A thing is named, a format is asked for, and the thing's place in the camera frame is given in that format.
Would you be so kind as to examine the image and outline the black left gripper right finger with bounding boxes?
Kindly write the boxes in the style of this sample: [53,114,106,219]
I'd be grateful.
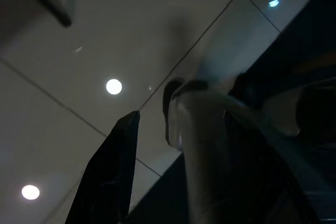
[222,108,324,224]

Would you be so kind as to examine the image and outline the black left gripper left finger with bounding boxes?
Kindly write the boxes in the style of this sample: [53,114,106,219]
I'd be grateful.
[65,110,141,224]

